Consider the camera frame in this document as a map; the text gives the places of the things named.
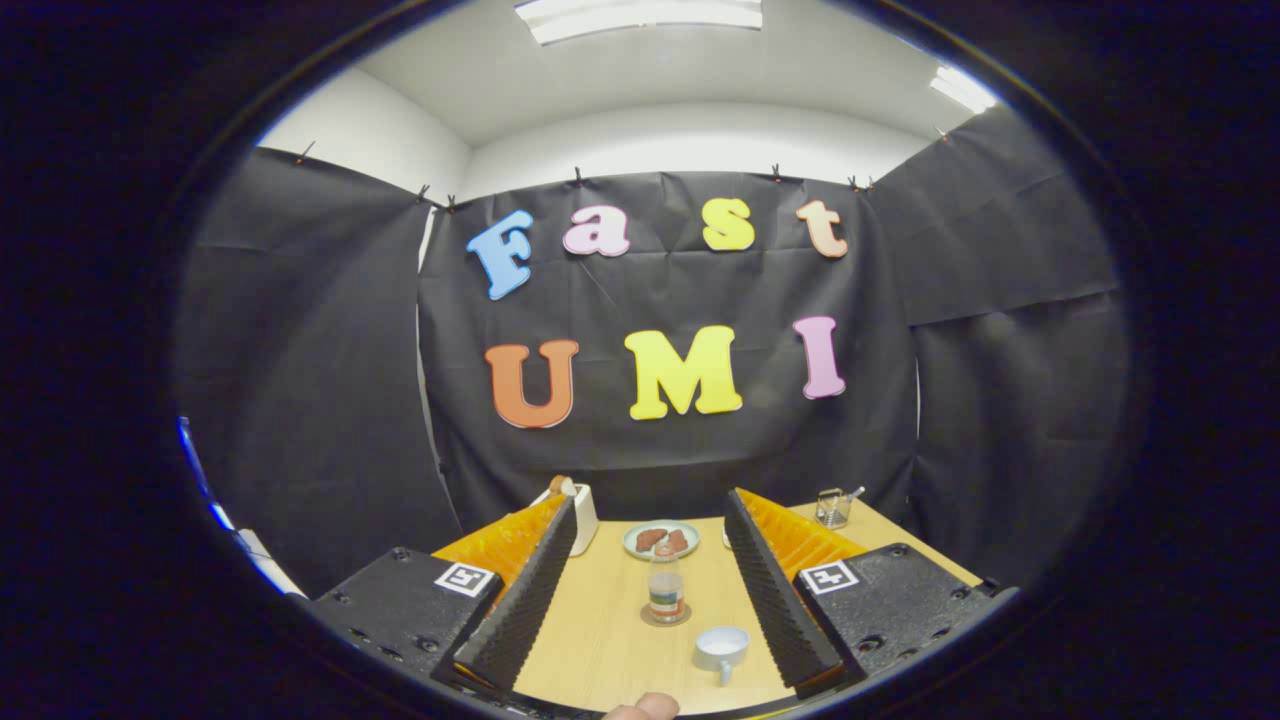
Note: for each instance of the white toaster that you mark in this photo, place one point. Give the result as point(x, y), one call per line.
point(586, 520)

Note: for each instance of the wooden table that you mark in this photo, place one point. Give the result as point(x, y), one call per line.
point(600, 640)

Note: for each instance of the long ceiling light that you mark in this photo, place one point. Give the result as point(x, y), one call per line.
point(640, 18)

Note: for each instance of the brown round coaster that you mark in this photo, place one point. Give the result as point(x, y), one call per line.
point(646, 617)

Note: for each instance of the white cup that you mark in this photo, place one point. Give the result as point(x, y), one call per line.
point(720, 645)

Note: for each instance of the brown food piece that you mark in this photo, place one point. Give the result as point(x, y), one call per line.
point(678, 541)
point(650, 540)

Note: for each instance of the small ceiling light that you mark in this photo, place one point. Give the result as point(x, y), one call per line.
point(963, 89)

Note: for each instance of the clear plastic juice bottle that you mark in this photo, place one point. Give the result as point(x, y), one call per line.
point(666, 595)

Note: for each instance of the pale green plate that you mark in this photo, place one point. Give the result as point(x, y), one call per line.
point(632, 548)

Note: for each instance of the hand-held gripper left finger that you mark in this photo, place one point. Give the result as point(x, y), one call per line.
point(525, 610)

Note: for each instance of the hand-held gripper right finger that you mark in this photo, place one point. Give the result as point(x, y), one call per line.
point(780, 610)

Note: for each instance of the brown bread slice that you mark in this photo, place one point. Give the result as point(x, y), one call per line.
point(561, 486)

